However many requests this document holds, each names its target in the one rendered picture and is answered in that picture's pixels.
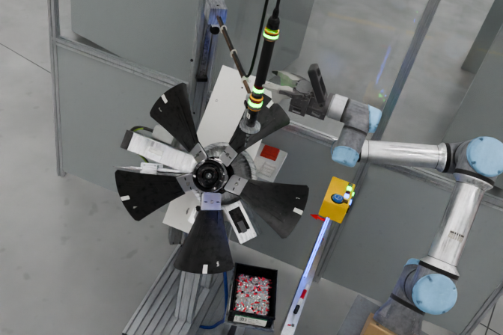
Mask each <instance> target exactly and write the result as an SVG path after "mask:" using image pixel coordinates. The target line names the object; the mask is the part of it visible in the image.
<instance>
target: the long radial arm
mask: <svg viewBox="0 0 503 335"><path fill-rule="evenodd" d="M127 150H129V151H130V152H133V153H136V154H138V155H140V156H144V157H145V158H148V159H151V160H154V161H155V162H159V163H161V164H163V165H166V166H169V167H170V168H173V169H176V170H183V171H185V172H193V170H194V166H196V161H195V160H194V159H193V157H192V155H191V153H189V152H186V151H185V150H182V149H179V148H176V147H171V146H170V145H167V144H164V143H162V142H160V141H157V140H154V139H152V138H151V137H148V136H146V135H143V134H139V133H135V132H134V133H133V136H132V139H131V141H130V143H129V147H128V149H127Z"/></svg>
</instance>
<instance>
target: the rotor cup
mask: <svg viewBox="0 0 503 335"><path fill-rule="evenodd" d="M219 162H221V163H219ZM207 173H211V175H212V176H211V178H210V179H208V178H206V174H207ZM232 175H235V173H234V169H233V167H232V165H230V166H229V167H226V166H225V164H224V163H223V162H222V161H221V160H220V159H219V157H218V156H213V157H209V158H207V159H205V160H202V161H200V162H199V163H197V164H196V166H195V168H194V170H193V172H192V179H193V182H194V184H195V186H196V187H197V188H198V189H199V190H201V191H203V192H205V193H221V194H224V193H225V192H226V191H224V188H225V186H226V184H227V183H228V180H229V179H230V178H231V176H232ZM225 181H227V182H226V183H224V182H225Z"/></svg>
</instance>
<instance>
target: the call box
mask: <svg viewBox="0 0 503 335"><path fill-rule="evenodd" d="M348 184H349V182H347V181H344V180H342V179H339V178H337V177H332V180H331V182H330V184H329V187H328V190H327V192H326V196H325V197H324V200H323V203H322V206H321V207H320V211H319V213H318V214H319V215H321V216H323V217H325V218H328V217H329V219H330V220H333V221H336V222H338V223H340V224H341V223H342V221H343V219H344V216H345V214H346V212H347V209H348V206H349V204H350V200H351V197H352V195H353V191H354V188H355V185H354V184H353V187H352V189H351V191H350V194H349V198H346V197H344V195H345V194H346V190H347V186H348ZM334 194H340V195H341V196H343V200H342V202H340V203H338V202H335V201H334V200H333V195H334ZM344 199H346V200H348V204H346V203H344Z"/></svg>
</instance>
